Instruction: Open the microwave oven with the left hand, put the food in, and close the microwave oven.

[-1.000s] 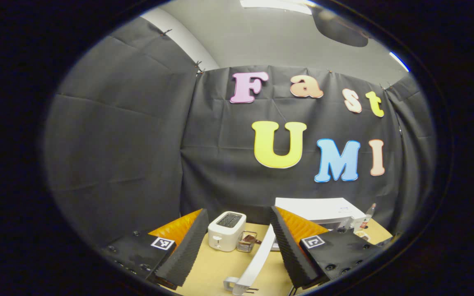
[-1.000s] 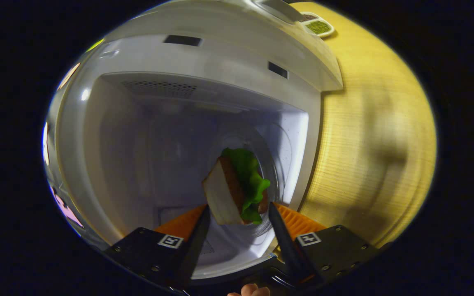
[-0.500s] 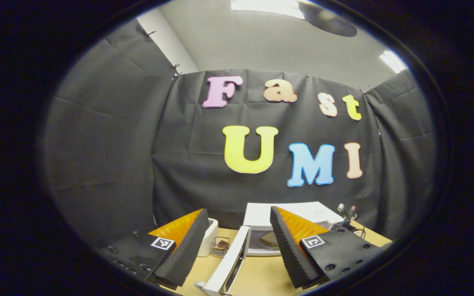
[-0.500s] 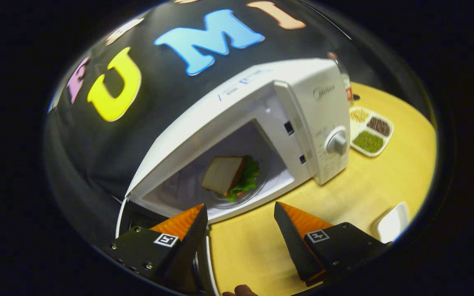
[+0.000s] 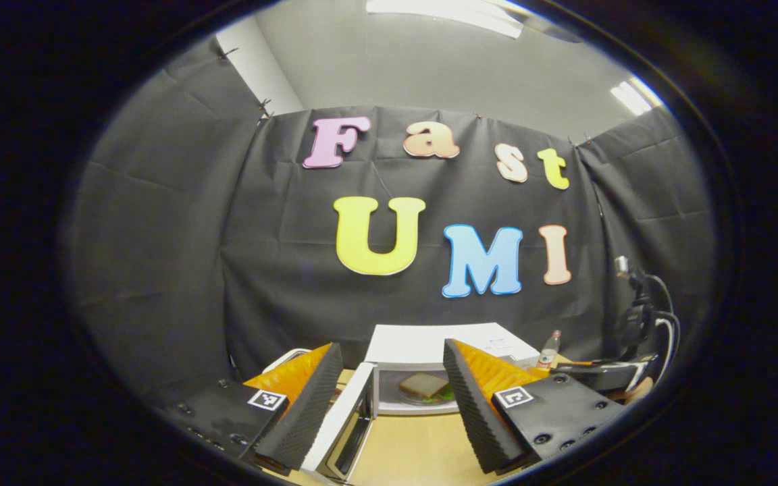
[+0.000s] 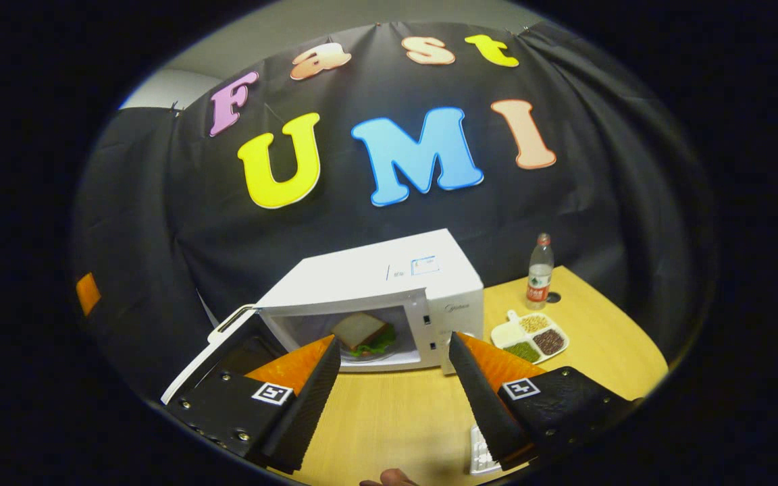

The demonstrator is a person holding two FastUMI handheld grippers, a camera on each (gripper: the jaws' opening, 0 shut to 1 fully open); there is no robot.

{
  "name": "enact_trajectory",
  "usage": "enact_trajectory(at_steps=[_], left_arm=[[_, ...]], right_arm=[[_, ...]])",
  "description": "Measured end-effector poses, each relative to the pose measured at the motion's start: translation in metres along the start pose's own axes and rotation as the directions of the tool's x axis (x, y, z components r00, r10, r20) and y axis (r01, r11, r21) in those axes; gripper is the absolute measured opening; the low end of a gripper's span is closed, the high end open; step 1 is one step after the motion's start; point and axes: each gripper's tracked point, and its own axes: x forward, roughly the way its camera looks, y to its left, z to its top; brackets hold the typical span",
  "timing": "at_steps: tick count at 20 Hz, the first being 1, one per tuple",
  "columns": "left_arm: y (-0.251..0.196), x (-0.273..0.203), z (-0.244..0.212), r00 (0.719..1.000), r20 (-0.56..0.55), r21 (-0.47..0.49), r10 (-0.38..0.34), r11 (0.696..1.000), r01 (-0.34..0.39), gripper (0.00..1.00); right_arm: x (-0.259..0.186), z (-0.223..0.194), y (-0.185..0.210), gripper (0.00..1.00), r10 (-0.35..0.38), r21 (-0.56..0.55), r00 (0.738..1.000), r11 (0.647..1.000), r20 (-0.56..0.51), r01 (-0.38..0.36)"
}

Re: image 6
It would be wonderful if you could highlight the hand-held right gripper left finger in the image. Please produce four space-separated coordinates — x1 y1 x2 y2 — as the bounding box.
161 334 342 475

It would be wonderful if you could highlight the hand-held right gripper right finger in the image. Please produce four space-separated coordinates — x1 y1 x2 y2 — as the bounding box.
446 331 644 473

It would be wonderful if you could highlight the sandwich with lettuce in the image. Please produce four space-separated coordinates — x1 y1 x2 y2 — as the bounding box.
332 312 396 358

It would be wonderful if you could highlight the white microwave oven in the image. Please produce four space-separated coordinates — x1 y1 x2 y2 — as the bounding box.
161 228 486 406

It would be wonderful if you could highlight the white divided plate with grains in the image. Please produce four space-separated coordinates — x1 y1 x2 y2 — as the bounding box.
490 309 570 365

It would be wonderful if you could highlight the clear plastic bottle red label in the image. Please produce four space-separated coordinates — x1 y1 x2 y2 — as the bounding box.
526 233 554 310

